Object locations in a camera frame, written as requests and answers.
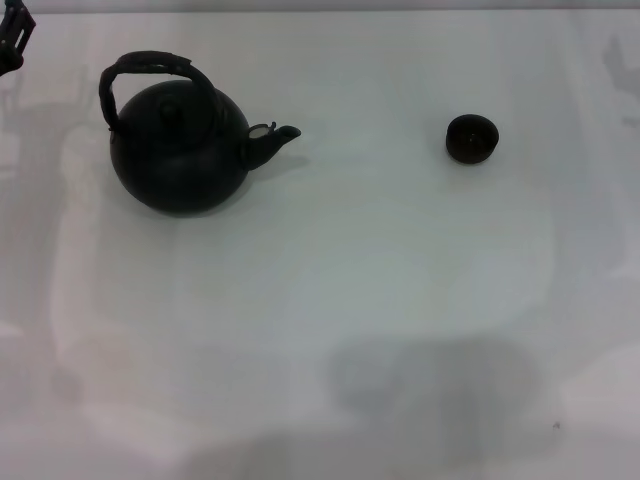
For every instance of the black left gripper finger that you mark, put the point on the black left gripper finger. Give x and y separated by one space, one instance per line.
15 50

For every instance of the black round teapot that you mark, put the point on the black round teapot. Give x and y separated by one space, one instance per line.
175 165

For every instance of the small black teacup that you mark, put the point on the small black teacup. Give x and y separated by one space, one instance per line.
472 145

